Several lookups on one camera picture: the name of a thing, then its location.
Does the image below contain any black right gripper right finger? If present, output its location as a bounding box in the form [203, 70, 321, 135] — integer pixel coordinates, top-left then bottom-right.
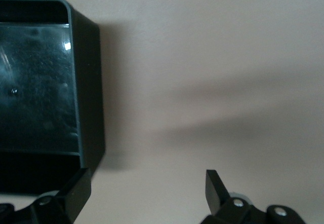
[201, 169, 307, 224]

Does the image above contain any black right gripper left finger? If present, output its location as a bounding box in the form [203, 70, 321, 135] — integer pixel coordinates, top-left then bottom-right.
[0, 168, 92, 224]

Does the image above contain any black plastic box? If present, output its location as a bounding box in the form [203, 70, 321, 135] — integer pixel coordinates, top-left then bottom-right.
[0, 0, 106, 197]

